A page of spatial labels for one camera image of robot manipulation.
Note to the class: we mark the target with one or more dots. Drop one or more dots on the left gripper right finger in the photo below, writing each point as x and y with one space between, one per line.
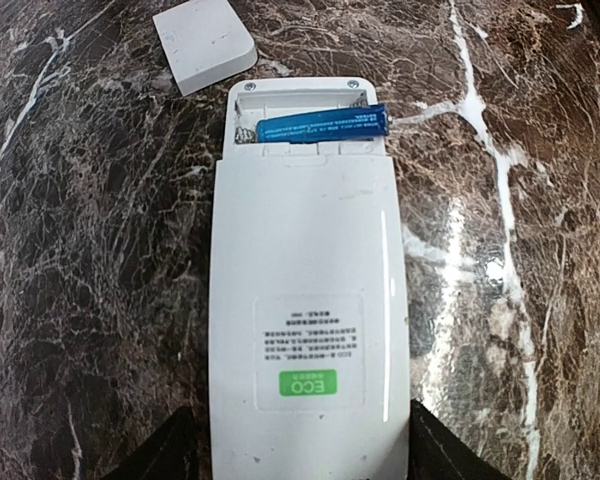
435 453

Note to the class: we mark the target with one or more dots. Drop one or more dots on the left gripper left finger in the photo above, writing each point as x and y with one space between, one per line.
169 453

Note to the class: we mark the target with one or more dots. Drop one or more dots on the white remote control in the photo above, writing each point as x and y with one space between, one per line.
308 323

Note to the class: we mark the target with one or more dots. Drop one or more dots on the blue battery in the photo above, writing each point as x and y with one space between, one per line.
343 124

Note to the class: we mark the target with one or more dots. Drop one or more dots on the white battery cover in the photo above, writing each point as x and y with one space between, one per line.
204 42

